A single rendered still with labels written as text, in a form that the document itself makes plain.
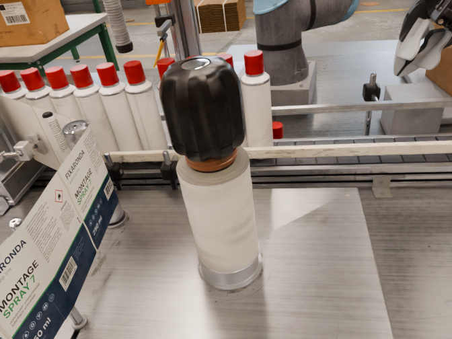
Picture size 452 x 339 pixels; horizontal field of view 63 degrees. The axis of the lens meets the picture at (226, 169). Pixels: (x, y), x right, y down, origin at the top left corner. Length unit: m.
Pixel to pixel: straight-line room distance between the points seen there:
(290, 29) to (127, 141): 0.48
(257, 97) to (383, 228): 0.31
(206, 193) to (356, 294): 0.24
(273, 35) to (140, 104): 0.41
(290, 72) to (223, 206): 0.62
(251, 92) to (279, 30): 0.33
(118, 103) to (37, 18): 1.64
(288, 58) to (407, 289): 0.61
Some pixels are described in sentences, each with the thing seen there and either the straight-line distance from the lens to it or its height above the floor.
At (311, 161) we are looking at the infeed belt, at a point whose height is 0.88.
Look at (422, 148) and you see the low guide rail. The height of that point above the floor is 0.91.
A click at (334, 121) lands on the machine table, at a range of 0.95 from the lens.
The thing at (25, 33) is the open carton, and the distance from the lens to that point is 2.39.
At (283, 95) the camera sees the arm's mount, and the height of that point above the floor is 0.88.
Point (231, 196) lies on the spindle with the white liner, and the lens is 0.40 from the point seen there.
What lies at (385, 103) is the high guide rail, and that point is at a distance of 0.75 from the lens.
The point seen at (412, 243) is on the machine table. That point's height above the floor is 0.83.
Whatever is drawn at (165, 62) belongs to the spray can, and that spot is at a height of 1.08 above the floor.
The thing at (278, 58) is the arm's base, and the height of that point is 0.96.
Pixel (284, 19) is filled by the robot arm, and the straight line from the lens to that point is 0.96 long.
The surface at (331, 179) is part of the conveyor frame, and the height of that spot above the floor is 0.85.
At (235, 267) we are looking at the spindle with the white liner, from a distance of 0.49.
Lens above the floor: 1.30
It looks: 36 degrees down
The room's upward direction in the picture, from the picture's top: 9 degrees counter-clockwise
